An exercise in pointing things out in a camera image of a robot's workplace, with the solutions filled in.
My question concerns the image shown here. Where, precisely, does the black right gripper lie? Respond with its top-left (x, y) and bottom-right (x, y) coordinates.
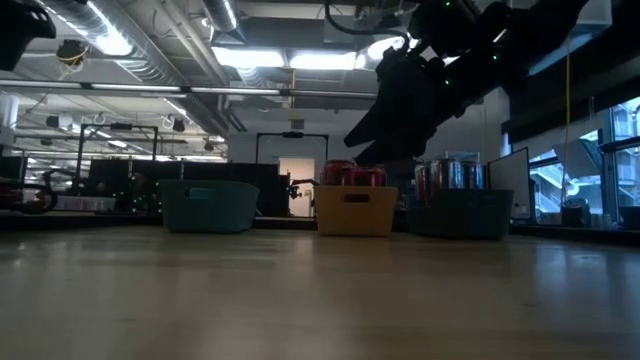
top-left (343, 47), bottom-right (482, 168)

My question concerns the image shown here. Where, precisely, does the red soda can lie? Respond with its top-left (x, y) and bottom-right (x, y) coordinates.
top-left (320, 159), bottom-right (357, 187)
top-left (353, 166), bottom-right (388, 188)

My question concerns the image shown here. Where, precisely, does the large brown cardboard box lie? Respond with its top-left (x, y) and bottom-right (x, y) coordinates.
top-left (313, 185), bottom-right (400, 238)

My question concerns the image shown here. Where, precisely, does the silver soda can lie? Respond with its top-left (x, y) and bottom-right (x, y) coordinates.
top-left (459, 159), bottom-right (486, 191)

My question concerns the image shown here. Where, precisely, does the ceiling light panel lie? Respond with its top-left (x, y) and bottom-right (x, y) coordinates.
top-left (288, 49), bottom-right (359, 71)
top-left (213, 46), bottom-right (285, 69)

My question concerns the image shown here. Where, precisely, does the dark blue plastic bin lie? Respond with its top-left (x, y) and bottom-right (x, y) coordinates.
top-left (405, 188), bottom-right (515, 241)

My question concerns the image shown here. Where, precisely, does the white board panel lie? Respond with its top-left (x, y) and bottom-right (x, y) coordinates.
top-left (487, 146), bottom-right (532, 221)

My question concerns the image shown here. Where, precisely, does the teal plastic bin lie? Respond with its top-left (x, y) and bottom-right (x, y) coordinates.
top-left (158, 179), bottom-right (261, 235)

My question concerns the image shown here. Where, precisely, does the black round container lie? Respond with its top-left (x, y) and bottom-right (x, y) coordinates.
top-left (561, 197), bottom-right (592, 229)

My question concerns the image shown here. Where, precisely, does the long ceiling pipe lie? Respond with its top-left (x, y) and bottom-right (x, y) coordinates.
top-left (0, 78), bottom-right (379, 101)

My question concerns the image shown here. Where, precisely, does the black station frame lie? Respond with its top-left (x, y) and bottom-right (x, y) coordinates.
top-left (255, 131), bottom-right (330, 166)
top-left (74, 123), bottom-right (160, 194)

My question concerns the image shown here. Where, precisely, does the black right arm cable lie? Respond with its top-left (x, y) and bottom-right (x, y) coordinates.
top-left (323, 0), bottom-right (412, 40)

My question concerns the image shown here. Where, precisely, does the small round silver duct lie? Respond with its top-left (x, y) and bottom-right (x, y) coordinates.
top-left (202, 0), bottom-right (241, 32)

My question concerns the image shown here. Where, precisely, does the rectangular metal duct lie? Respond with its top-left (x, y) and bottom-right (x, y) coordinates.
top-left (529, 0), bottom-right (614, 76)

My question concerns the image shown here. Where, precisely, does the large round silver duct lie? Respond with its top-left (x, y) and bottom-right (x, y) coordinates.
top-left (42, 0), bottom-right (231, 136)

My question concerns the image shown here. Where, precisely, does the black aluminium table frame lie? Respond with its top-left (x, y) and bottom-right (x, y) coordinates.
top-left (0, 209), bottom-right (640, 246)

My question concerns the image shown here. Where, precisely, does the ceiling cable reel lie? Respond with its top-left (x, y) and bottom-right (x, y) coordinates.
top-left (54, 38), bottom-right (91, 69)

